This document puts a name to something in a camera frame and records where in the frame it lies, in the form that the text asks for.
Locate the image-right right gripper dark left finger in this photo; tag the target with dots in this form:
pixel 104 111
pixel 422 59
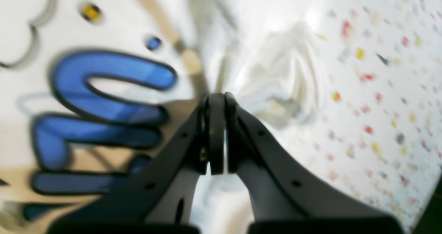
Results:
pixel 158 199

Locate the terrazzo patterned tablecloth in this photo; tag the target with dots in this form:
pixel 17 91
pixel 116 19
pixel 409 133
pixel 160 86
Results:
pixel 379 138

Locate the image-right right gripper white right finger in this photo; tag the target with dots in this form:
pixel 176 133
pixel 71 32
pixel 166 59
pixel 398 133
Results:
pixel 287 198

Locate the white printed T-shirt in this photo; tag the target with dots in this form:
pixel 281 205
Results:
pixel 91 90

